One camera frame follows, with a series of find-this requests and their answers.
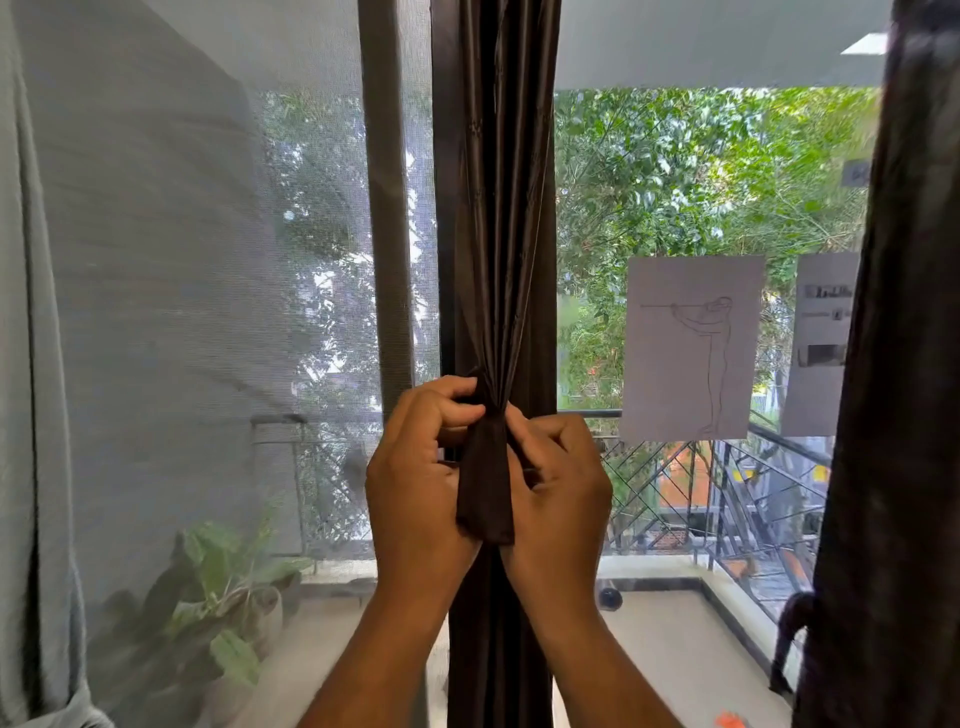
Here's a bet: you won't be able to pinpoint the metal balcony railing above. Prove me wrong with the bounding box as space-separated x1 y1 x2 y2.
251 408 834 624

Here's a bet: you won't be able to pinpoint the paper sheet with figure drawing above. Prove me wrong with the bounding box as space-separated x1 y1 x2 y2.
619 255 767 444

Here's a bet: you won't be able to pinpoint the dark brown curtain tieback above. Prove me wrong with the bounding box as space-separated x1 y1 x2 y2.
454 408 517 546

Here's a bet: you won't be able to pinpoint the dark brown gathered curtain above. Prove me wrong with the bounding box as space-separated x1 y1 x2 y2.
432 0 563 728

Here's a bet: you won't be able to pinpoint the potted green plant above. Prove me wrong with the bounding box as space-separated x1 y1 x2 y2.
90 510 316 728

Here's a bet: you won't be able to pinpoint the person's left hand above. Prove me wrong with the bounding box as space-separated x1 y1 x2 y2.
365 375 487 610

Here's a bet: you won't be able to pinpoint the green trees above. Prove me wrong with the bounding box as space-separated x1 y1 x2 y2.
258 86 880 414

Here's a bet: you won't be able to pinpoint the person's right forearm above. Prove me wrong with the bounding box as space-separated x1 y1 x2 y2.
529 600 682 728

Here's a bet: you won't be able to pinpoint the grey sheer curtain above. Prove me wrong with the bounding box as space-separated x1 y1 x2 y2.
0 0 444 728

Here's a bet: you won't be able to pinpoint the person's right hand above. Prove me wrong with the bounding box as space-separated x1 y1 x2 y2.
499 403 614 625

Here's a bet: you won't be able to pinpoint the paper sheet with printed photos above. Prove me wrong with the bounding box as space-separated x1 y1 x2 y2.
780 252 861 438

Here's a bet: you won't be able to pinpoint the dark window frame post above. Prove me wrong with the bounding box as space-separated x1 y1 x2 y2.
357 0 416 421

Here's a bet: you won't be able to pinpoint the person's left forearm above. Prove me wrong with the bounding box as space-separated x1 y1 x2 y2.
297 583 450 728

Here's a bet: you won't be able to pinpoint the dark brown hanging curtain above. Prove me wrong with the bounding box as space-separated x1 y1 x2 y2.
768 0 960 728

